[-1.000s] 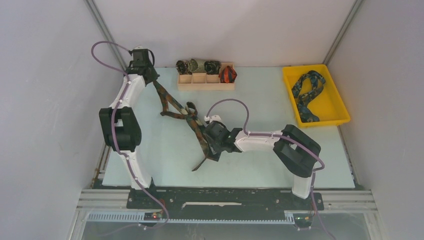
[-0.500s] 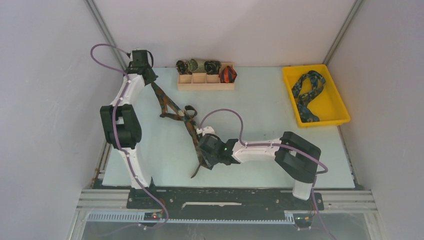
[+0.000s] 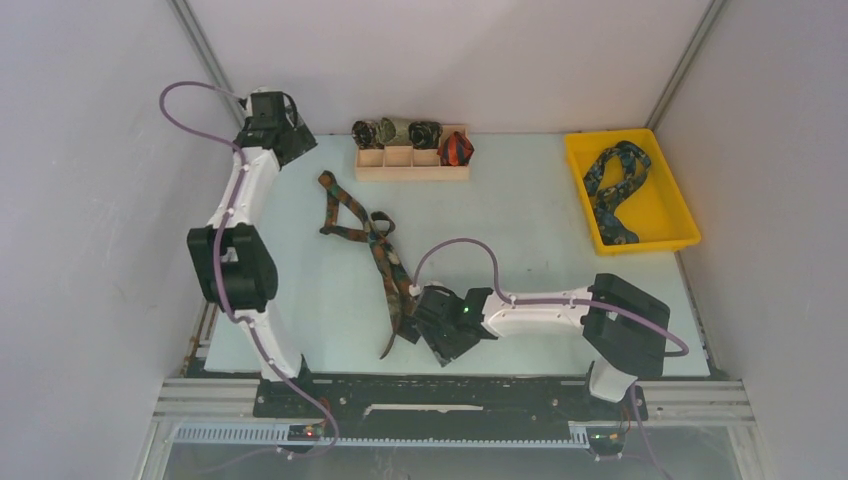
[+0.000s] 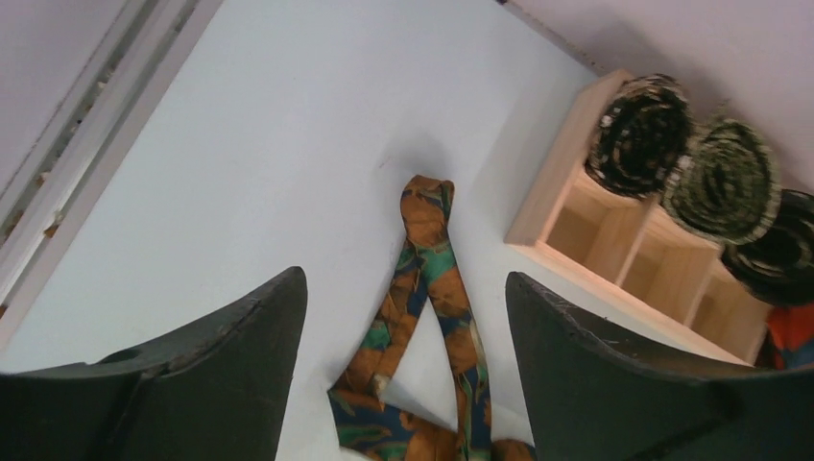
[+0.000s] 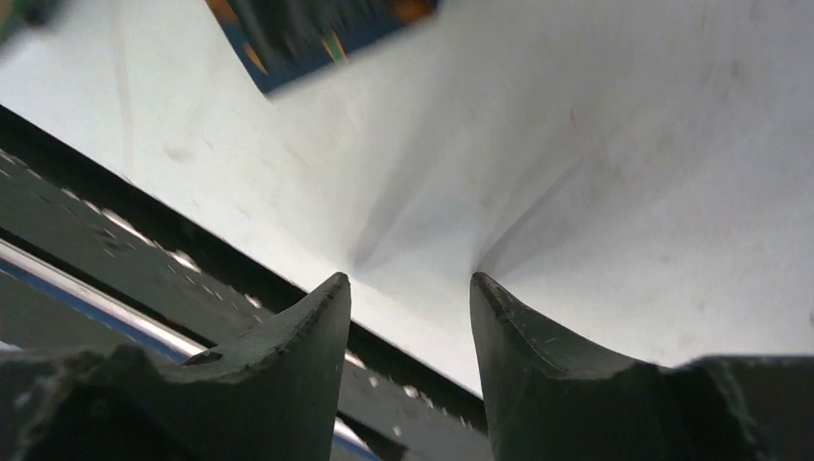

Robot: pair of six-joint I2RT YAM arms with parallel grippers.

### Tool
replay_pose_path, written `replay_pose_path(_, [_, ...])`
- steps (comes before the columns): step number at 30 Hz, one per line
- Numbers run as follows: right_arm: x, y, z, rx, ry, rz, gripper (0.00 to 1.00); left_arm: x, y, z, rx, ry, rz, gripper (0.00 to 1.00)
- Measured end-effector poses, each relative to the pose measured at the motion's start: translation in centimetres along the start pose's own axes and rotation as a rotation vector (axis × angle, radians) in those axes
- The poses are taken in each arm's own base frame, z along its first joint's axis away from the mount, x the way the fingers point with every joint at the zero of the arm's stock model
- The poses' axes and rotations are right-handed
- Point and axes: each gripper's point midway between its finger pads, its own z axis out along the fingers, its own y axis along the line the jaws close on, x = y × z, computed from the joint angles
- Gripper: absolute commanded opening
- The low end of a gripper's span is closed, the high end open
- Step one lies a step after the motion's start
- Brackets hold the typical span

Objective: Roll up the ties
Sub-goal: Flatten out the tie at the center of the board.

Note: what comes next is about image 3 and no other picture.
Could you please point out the black green rolled tie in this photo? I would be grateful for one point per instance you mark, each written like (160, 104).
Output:
(425, 134)

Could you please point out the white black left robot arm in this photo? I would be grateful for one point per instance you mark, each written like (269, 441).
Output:
(233, 266)

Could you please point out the blue patterned tie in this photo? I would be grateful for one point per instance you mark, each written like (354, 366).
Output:
(635, 166)

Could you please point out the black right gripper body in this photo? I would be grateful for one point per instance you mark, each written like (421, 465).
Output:
(443, 343)

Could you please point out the yellow plastic tray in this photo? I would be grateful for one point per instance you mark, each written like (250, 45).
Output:
(657, 212)

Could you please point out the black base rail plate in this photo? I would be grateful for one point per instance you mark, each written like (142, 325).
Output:
(445, 408)

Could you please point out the orange navy rolled tie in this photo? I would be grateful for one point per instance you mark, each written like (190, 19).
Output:
(456, 150)

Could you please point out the dark patterned rolled tie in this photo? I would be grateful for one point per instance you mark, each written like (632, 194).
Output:
(365, 135)

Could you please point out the olive green rolled tie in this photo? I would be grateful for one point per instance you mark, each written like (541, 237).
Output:
(393, 131)

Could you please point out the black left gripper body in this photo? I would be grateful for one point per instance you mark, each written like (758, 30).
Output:
(299, 140)

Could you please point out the aluminium frame rail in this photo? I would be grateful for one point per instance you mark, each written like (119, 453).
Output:
(220, 410)

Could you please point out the wooden compartment box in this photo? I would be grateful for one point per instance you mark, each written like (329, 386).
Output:
(409, 163)

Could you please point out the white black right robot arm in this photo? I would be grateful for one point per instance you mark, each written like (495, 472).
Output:
(626, 326)

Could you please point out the brown green patterned tie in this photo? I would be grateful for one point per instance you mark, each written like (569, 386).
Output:
(374, 232)

